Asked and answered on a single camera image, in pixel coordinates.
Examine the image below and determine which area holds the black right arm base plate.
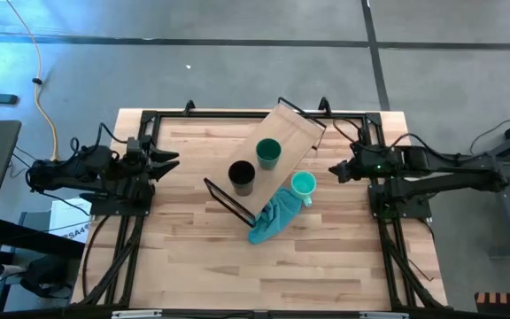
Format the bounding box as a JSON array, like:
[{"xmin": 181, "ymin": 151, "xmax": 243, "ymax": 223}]
[{"xmin": 367, "ymin": 183, "xmax": 433, "ymax": 221}]

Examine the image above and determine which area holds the black aluminium table frame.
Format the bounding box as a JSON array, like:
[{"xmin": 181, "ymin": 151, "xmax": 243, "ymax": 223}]
[{"xmin": 71, "ymin": 97, "xmax": 449, "ymax": 319}]

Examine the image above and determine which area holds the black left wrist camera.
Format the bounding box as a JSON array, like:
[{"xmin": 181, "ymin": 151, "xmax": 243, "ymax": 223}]
[{"xmin": 125, "ymin": 136, "xmax": 144, "ymax": 155}]

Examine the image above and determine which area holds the dark green plastic cup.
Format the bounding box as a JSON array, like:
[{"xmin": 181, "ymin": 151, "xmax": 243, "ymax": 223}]
[{"xmin": 255, "ymin": 137, "xmax": 282, "ymax": 171}]

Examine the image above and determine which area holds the thin black floor cable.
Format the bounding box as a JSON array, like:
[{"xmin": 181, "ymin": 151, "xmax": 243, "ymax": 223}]
[{"xmin": 469, "ymin": 118, "xmax": 510, "ymax": 156}]

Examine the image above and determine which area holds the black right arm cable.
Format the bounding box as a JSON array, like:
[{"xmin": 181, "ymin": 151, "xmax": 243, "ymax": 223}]
[{"xmin": 332, "ymin": 118, "xmax": 489, "ymax": 161}]

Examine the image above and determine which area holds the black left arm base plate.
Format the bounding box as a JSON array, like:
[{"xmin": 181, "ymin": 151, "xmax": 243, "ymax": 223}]
[{"xmin": 80, "ymin": 192, "xmax": 154, "ymax": 217}]

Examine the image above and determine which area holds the wooden shelf with black frame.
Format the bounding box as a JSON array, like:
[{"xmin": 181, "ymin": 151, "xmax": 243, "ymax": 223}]
[{"xmin": 203, "ymin": 96, "xmax": 328, "ymax": 228}]

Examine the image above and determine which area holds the white cardboard box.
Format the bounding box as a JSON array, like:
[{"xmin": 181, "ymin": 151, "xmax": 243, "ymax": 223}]
[{"xmin": 49, "ymin": 197, "xmax": 95, "ymax": 245}]

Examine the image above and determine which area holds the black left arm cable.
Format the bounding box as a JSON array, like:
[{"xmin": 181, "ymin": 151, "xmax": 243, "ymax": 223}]
[{"xmin": 68, "ymin": 122, "xmax": 128, "ymax": 157}]

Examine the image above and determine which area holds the yellow floor cable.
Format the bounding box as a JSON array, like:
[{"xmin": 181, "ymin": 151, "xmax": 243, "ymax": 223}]
[{"xmin": 5, "ymin": 0, "xmax": 60, "ymax": 161}]

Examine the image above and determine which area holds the white metal bracket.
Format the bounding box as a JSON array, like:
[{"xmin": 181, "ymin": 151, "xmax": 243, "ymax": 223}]
[
  {"xmin": 111, "ymin": 308, "xmax": 163, "ymax": 319},
  {"xmin": 359, "ymin": 311, "xmax": 410, "ymax": 319}
]

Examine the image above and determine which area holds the blue cloth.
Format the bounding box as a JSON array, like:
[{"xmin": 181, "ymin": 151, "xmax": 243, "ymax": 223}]
[{"xmin": 248, "ymin": 185, "xmax": 304, "ymax": 245}]

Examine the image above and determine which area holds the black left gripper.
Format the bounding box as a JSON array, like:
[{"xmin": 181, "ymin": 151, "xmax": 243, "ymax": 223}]
[{"xmin": 120, "ymin": 148, "xmax": 181, "ymax": 187}]

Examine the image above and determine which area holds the mint green mug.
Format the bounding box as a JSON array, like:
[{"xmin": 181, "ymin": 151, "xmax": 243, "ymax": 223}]
[{"xmin": 290, "ymin": 170, "xmax": 318, "ymax": 208}]

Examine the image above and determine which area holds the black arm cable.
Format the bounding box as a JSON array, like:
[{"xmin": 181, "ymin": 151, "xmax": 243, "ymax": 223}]
[
  {"xmin": 332, "ymin": 118, "xmax": 489, "ymax": 161},
  {"xmin": 68, "ymin": 122, "xmax": 128, "ymax": 157}
]

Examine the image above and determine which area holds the black bag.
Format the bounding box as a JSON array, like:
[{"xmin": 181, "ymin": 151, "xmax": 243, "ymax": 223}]
[{"xmin": 19, "ymin": 254, "xmax": 73, "ymax": 299}]

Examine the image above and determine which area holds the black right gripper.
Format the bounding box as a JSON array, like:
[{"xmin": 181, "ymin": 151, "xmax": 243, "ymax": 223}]
[{"xmin": 328, "ymin": 148, "xmax": 375, "ymax": 184}]

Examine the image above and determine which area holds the orange black striped block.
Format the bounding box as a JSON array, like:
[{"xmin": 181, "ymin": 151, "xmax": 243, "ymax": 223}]
[{"xmin": 474, "ymin": 291, "xmax": 510, "ymax": 316}]

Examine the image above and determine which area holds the black plastic cup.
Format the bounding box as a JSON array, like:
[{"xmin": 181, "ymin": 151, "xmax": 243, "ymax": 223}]
[{"xmin": 228, "ymin": 159, "xmax": 257, "ymax": 197}]

